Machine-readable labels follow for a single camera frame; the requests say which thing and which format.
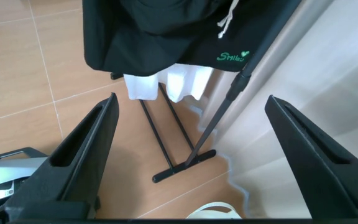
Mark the black clothes rack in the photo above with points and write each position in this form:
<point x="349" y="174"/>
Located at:
<point x="238" y="84"/>

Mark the white printed t-shirt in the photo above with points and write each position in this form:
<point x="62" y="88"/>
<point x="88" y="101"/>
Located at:
<point x="141" y="87"/>

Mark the beige curtain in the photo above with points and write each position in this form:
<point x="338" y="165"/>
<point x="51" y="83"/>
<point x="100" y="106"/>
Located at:
<point x="322" y="77"/>

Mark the white laundry basket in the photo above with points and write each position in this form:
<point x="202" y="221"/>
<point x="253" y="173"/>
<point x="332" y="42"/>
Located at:
<point x="213" y="213"/>

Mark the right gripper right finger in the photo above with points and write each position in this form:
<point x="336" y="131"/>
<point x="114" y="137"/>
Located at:
<point x="322" y="174"/>

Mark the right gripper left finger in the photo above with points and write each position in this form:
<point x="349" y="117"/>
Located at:
<point x="73" y="174"/>

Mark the black garment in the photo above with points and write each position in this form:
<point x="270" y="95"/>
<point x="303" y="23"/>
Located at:
<point x="151" y="37"/>

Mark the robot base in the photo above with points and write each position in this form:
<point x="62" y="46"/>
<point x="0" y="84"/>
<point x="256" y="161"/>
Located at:
<point x="5" y="171"/>

